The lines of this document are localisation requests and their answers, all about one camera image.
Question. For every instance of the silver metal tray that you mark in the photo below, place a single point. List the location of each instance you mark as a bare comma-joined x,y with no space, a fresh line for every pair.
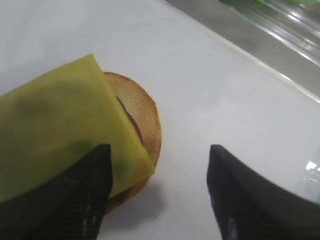
231,26

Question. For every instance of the green lettuce leaf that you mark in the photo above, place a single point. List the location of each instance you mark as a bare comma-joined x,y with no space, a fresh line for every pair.
269,6

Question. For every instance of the bottom bun on tray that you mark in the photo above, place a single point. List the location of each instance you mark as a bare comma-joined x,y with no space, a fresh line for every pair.
142,111

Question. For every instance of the clear lettuce cheese container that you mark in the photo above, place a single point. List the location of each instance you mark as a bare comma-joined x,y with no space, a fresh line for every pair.
299,29

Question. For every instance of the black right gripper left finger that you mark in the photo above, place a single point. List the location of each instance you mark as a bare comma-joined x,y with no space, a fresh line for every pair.
69,206

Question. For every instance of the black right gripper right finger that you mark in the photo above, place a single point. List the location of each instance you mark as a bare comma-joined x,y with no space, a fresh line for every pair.
248,206

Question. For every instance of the brown patty on bun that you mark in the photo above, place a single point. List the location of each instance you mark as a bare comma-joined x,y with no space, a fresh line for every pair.
134,123

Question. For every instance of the yellow cheese slice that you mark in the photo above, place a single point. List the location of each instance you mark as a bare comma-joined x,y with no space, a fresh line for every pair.
49,123

